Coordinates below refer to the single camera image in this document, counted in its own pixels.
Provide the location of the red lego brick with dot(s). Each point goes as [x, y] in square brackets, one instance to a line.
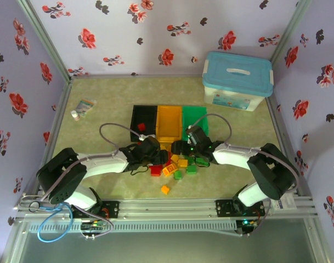
[155, 171]
[169, 159]
[141, 127]

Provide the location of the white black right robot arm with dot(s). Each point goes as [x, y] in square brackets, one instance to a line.
[232, 157]

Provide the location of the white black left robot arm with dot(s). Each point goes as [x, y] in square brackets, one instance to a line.
[101, 164]

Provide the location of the yellow plastic bin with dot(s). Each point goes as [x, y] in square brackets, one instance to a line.
[169, 120]

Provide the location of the green plastic bin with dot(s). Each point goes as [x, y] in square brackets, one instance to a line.
[194, 115]

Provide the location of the black plastic bin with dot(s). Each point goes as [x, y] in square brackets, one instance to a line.
[144, 115]

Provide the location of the small printed packet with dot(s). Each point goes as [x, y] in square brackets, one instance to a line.
[85, 106]

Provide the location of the small white bottle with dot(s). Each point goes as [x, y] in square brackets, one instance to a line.
[74, 115]

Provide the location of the blue lidded storage box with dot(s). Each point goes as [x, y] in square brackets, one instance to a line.
[238, 82]

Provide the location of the left controller board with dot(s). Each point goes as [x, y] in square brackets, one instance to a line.
[94, 226]

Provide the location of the controller board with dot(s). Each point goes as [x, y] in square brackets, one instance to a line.
[94, 226]
[247, 223]

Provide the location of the right controller board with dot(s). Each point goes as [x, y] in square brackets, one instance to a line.
[247, 223]

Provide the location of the white label tag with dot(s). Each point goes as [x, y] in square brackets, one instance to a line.
[286, 203]

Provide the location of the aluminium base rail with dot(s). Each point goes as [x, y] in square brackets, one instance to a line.
[166, 209]

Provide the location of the aluminium side rail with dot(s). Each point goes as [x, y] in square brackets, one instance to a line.
[53, 128]
[288, 148]

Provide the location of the aluminium frame post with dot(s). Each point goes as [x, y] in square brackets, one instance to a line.
[43, 38]
[290, 30]

